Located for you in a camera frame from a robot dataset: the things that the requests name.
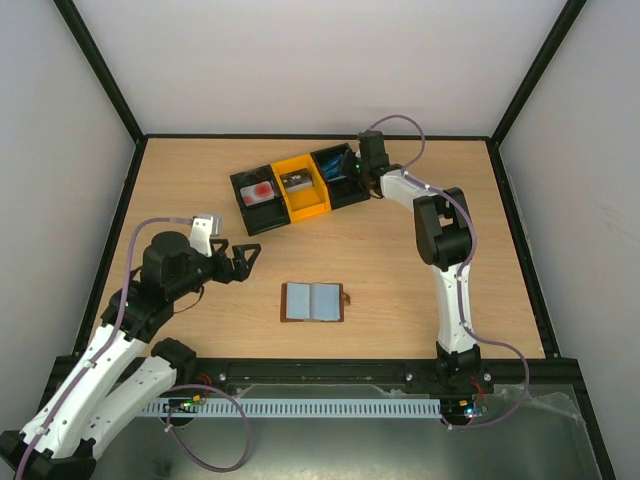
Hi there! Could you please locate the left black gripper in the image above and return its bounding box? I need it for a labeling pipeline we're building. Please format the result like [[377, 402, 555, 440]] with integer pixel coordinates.
[[169, 239, 261, 300]]

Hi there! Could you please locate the brown leather card holder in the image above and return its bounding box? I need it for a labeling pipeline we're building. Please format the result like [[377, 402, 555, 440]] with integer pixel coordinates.
[[280, 282, 351, 323]]

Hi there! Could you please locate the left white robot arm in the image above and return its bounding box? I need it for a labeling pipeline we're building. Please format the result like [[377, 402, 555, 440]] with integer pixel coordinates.
[[1, 231, 261, 479]]

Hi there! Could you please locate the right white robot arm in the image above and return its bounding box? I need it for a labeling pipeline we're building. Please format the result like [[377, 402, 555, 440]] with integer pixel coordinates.
[[340, 130, 481, 392]]

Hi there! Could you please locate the grey vip card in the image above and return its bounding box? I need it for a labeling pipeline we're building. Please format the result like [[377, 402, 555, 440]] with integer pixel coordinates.
[[280, 168, 314, 194]]

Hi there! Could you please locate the red white card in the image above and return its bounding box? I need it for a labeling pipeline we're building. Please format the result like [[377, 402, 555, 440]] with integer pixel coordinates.
[[240, 181, 276, 207]]

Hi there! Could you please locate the right black bin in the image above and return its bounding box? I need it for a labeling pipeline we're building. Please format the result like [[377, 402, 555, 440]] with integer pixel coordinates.
[[311, 143, 370, 210]]

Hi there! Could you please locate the black bin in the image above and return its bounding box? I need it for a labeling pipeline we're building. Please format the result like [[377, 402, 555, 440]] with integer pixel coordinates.
[[230, 165, 291, 236], [311, 143, 370, 210]]

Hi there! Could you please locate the left black bin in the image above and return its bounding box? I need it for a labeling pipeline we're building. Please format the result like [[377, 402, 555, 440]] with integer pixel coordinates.
[[230, 165, 291, 236]]

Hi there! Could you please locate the yellow middle bin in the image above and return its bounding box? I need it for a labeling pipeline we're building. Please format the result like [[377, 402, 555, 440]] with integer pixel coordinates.
[[270, 153, 331, 223]]

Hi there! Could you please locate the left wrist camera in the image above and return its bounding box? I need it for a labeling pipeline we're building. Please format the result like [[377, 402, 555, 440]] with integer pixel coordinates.
[[189, 214, 222, 257]]

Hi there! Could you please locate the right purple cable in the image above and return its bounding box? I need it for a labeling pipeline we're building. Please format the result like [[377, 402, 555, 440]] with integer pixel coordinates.
[[369, 115, 531, 432]]

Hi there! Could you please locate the purple cable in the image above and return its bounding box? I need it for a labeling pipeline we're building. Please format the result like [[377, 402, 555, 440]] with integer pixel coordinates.
[[369, 115, 531, 432], [12, 217, 251, 479]]

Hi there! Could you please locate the black enclosure frame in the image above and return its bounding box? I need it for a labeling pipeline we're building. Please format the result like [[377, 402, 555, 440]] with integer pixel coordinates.
[[56, 1, 615, 479]]

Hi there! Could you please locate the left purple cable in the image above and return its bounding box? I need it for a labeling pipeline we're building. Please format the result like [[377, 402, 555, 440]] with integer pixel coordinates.
[[12, 217, 251, 479]]

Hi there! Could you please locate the light blue cable duct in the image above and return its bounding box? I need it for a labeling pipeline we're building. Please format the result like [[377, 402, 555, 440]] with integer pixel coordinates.
[[137, 398, 441, 419]]

